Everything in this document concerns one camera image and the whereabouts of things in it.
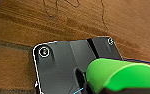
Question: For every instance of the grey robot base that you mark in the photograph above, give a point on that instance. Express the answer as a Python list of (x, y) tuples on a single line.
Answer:
[(61, 66)]

